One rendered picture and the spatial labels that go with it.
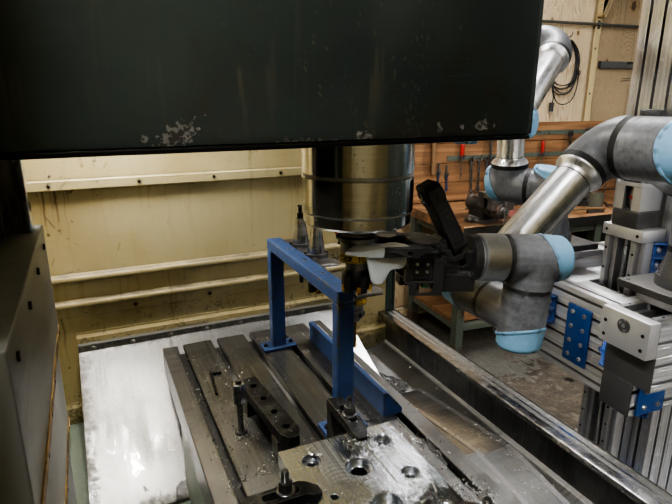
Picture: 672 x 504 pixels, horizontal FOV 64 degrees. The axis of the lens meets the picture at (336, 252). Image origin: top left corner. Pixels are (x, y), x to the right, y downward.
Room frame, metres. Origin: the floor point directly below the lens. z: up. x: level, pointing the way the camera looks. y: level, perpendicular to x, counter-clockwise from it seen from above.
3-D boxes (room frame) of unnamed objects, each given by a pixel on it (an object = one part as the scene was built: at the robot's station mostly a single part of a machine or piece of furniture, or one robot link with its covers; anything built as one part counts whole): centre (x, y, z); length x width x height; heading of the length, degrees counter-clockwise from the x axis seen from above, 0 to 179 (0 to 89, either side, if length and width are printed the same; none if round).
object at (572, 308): (1.44, -0.70, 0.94); 0.09 x 0.01 x 0.18; 21
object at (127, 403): (1.36, 0.24, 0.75); 0.89 x 0.70 x 0.26; 115
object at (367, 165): (0.77, -0.03, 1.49); 0.16 x 0.16 x 0.12
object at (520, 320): (0.83, -0.30, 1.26); 0.11 x 0.08 x 0.11; 26
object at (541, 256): (0.82, -0.31, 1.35); 0.11 x 0.08 x 0.09; 100
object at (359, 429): (0.92, -0.02, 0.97); 0.13 x 0.03 x 0.15; 25
